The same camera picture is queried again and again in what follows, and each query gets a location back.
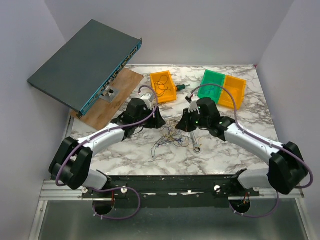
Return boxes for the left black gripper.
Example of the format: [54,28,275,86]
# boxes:
[134,106,166,129]

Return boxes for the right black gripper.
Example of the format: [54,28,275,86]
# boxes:
[176,107,210,133]

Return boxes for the coloured thin cables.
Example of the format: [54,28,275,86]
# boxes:
[149,119,198,157]

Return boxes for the dark cable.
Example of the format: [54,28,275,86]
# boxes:
[153,74,173,98]

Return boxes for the blue cable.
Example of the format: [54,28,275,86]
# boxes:
[202,83,218,97]

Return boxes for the yellow plastic bin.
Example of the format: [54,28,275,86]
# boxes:
[149,70,177,104]
[218,75,247,110]

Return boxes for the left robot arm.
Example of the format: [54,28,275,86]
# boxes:
[48,97,166,198]

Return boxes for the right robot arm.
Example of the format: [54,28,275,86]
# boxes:
[176,97,308,196]

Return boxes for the large ratchet wrench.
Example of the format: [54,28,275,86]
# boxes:
[189,131,201,154]

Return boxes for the green stubby screwdriver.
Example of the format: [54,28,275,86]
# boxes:
[175,84,190,92]

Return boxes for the green plastic bin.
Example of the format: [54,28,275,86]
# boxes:
[197,69,226,104]

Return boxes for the plywood board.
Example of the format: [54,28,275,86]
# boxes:
[70,68,143,131]

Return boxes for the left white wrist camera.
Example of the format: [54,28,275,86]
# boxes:
[139,92,155,110]

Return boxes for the metal bracket with knob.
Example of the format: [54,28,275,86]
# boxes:
[99,86,120,103]

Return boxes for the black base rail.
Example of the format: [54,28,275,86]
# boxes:
[82,173,259,213]

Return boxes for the dark grey network switch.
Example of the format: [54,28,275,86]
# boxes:
[27,19,142,118]

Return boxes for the aluminium frame rail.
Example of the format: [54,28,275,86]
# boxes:
[39,178,306,201]

